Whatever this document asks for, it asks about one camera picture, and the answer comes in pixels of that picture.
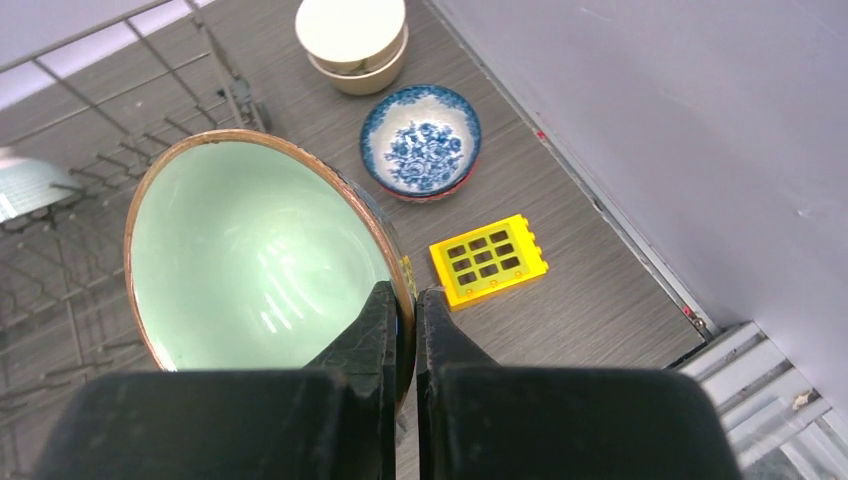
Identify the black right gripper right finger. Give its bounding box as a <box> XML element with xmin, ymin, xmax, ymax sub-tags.
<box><xmin>415</xmin><ymin>289</ymin><xmax>741</xmax><ymax>479</ymax></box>

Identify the white bowl blue floral pattern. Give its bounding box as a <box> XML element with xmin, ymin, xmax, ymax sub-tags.
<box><xmin>359</xmin><ymin>84</ymin><xmax>482</xmax><ymax>202</ymax></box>

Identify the grey wire dish rack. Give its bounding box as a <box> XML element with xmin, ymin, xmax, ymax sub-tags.
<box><xmin>1</xmin><ymin>1</ymin><xmax>270</xmax><ymax>479</ymax></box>

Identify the yellow toy window block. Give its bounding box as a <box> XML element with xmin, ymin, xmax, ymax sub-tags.
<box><xmin>429</xmin><ymin>214</ymin><xmax>549</xmax><ymax>311</ymax></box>

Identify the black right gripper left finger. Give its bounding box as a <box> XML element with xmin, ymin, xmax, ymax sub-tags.
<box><xmin>32</xmin><ymin>281</ymin><xmax>398</xmax><ymax>479</ymax></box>

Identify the beige ceramic bowl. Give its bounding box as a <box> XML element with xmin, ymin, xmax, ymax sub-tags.
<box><xmin>295</xmin><ymin>0</ymin><xmax>406</xmax><ymax>75</ymax></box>
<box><xmin>307</xmin><ymin>28</ymin><xmax>409</xmax><ymax>96</ymax></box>

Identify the mint green bowl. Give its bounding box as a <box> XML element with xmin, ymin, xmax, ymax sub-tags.
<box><xmin>123</xmin><ymin>129</ymin><xmax>415</xmax><ymax>402</ymax></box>

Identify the pale green bowl middle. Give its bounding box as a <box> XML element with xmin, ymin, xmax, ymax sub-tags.
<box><xmin>1</xmin><ymin>147</ymin><xmax>84</xmax><ymax>223</ymax></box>

